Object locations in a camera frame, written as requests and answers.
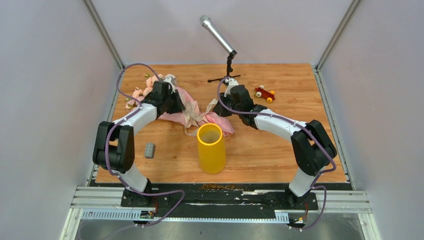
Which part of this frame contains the black tripod microphone stand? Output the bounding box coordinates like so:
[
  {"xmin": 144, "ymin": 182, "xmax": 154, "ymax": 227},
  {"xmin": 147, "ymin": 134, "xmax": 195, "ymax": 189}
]
[{"xmin": 207, "ymin": 50, "xmax": 241, "ymax": 83}]

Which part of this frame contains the yellow cylindrical vase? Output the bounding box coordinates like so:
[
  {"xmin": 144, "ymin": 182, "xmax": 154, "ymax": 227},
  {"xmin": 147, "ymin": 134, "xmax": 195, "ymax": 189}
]
[{"xmin": 196, "ymin": 123, "xmax": 226, "ymax": 174}]

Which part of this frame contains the pink flower bouquet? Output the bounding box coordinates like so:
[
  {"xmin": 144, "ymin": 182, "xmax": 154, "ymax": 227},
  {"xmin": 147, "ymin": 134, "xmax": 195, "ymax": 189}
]
[{"xmin": 132, "ymin": 74, "xmax": 235, "ymax": 137}]

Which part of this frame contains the white slotted cable duct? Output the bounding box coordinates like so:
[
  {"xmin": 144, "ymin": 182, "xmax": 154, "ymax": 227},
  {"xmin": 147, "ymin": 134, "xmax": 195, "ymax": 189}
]
[{"xmin": 80, "ymin": 210, "xmax": 290, "ymax": 223}]

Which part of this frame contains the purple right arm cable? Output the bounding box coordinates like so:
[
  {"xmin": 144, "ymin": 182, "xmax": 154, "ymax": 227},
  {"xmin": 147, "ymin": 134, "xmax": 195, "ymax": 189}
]
[{"xmin": 216, "ymin": 76, "xmax": 337, "ymax": 231}]

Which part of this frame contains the white printed ribbon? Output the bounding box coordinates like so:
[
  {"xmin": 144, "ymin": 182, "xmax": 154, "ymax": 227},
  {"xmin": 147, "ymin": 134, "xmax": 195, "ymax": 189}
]
[{"xmin": 182, "ymin": 99, "xmax": 218, "ymax": 137}]

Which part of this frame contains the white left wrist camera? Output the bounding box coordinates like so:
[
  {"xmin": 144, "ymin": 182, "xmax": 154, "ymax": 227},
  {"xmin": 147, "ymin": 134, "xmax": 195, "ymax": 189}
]
[{"xmin": 163, "ymin": 74, "xmax": 177, "ymax": 92}]

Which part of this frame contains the grey building brick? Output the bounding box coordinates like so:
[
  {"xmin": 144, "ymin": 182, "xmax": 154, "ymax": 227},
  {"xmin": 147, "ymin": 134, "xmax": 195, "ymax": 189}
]
[{"xmin": 144, "ymin": 142, "xmax": 156, "ymax": 159}]

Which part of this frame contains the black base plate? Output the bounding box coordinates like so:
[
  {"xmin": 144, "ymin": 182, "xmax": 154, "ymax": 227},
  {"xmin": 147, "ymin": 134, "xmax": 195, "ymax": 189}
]
[{"xmin": 120, "ymin": 183, "xmax": 319, "ymax": 219}]

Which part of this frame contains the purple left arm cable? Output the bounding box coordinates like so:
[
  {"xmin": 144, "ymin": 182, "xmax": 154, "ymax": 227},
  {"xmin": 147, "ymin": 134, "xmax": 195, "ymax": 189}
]
[{"xmin": 103, "ymin": 63, "xmax": 186, "ymax": 228}]

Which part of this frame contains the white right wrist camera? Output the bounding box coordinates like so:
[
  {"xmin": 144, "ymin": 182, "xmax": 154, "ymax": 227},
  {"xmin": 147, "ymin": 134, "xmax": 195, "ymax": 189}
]
[{"xmin": 223, "ymin": 77, "xmax": 239, "ymax": 97}]

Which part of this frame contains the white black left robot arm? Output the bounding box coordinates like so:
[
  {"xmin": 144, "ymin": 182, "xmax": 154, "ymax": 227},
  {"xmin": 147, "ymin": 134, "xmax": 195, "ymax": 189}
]
[{"xmin": 92, "ymin": 79, "xmax": 185, "ymax": 207}]

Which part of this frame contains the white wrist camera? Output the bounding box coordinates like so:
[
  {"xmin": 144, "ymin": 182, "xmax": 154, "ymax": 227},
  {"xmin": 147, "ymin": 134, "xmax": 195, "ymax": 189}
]
[
  {"xmin": 223, "ymin": 77, "xmax": 239, "ymax": 97},
  {"xmin": 163, "ymin": 74, "xmax": 177, "ymax": 92}
]

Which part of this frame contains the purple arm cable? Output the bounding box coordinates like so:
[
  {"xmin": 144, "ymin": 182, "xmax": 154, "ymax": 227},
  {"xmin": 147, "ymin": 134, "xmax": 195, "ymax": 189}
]
[
  {"xmin": 216, "ymin": 76, "xmax": 337, "ymax": 231},
  {"xmin": 103, "ymin": 63, "xmax": 186, "ymax": 228}
]

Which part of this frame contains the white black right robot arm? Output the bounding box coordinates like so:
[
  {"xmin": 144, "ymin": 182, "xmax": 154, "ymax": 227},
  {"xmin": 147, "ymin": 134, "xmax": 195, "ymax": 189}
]
[{"xmin": 213, "ymin": 84, "xmax": 337, "ymax": 209}]

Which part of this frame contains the silver microphone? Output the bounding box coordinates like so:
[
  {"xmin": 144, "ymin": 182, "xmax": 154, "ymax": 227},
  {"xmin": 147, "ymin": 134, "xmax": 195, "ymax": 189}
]
[{"xmin": 199, "ymin": 15, "xmax": 237, "ymax": 59}]

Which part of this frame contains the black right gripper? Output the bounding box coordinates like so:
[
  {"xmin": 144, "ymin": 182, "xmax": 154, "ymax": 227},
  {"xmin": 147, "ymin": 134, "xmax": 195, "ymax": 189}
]
[{"xmin": 213, "ymin": 92, "xmax": 243, "ymax": 117}]

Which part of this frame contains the red toy car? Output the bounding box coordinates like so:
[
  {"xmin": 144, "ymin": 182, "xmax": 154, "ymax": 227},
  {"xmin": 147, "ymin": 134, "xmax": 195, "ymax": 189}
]
[{"xmin": 254, "ymin": 85, "xmax": 276, "ymax": 103}]

